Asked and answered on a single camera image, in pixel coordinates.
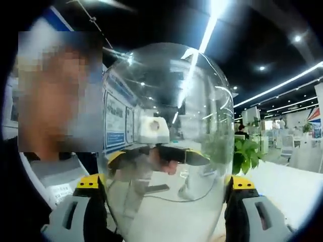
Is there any narrow white wall poster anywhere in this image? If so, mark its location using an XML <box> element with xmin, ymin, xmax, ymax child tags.
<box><xmin>125</xmin><ymin>105</ymin><xmax>135</xmax><ymax>145</ymax></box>

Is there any white printed sheet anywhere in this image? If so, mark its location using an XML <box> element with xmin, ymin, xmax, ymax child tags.
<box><xmin>21</xmin><ymin>151</ymin><xmax>98</xmax><ymax>210</ymax></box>

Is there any large white blue wall poster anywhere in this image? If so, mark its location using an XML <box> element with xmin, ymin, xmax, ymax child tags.
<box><xmin>104</xmin><ymin>90</ymin><xmax>127</xmax><ymax>150</ymax></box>

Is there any green leafy plant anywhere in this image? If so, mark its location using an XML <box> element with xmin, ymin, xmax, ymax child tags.
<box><xmin>201</xmin><ymin>136</ymin><xmax>266</xmax><ymax>175</ymax></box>

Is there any clear glass dome cover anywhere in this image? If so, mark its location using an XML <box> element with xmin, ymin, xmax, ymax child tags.
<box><xmin>101</xmin><ymin>42</ymin><xmax>235</xmax><ymax>242</ymax></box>

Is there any person's left hand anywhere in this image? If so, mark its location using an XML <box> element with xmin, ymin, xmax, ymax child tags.
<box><xmin>150</xmin><ymin>150</ymin><xmax>180</xmax><ymax>176</ymax></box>

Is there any colourful striped banner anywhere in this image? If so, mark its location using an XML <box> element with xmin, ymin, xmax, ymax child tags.
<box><xmin>306</xmin><ymin>105</ymin><xmax>323</xmax><ymax>140</ymax></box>

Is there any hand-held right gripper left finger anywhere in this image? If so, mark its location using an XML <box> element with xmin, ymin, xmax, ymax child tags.
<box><xmin>41</xmin><ymin>173</ymin><xmax>121</xmax><ymax>242</ymax></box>

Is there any grey table cable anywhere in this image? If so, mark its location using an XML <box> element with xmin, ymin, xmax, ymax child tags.
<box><xmin>145</xmin><ymin>176</ymin><xmax>211</xmax><ymax>203</ymax></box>

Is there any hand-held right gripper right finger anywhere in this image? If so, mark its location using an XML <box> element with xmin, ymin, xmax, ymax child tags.
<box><xmin>224</xmin><ymin>175</ymin><xmax>295</xmax><ymax>242</ymax></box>

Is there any thin ceiling wire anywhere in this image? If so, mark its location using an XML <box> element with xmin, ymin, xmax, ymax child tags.
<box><xmin>67</xmin><ymin>0</ymin><xmax>115</xmax><ymax>49</ymax></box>

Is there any blue edged white board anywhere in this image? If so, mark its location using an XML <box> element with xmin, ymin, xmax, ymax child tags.
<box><xmin>30</xmin><ymin>6</ymin><xmax>74</xmax><ymax>33</ymax></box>

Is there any white office chair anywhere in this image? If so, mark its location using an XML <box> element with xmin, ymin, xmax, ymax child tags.
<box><xmin>280</xmin><ymin>135</ymin><xmax>299</xmax><ymax>157</ymax></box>

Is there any bright ceiling light strip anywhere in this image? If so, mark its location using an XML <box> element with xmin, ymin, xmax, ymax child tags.
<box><xmin>174</xmin><ymin>0</ymin><xmax>229</xmax><ymax>122</ymax></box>
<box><xmin>233</xmin><ymin>61</ymin><xmax>323</xmax><ymax>108</ymax></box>

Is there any dark smartphone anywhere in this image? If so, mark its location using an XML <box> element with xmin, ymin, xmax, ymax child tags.
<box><xmin>145</xmin><ymin>184</ymin><xmax>171</xmax><ymax>195</ymax></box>

